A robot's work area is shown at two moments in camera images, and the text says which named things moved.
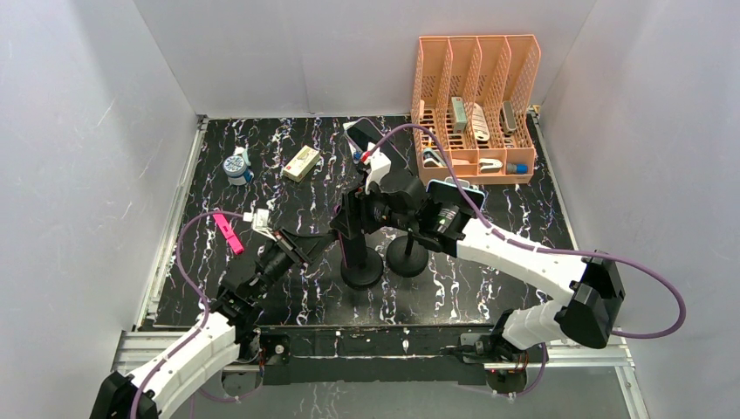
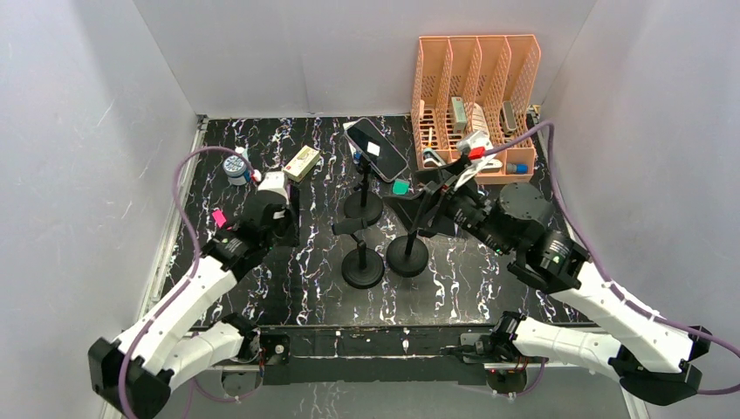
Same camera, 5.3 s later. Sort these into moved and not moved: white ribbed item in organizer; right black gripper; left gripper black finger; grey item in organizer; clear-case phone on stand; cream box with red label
Moved: left gripper black finger; right black gripper
Not moved: white ribbed item in organizer; grey item in organizer; clear-case phone on stand; cream box with red label
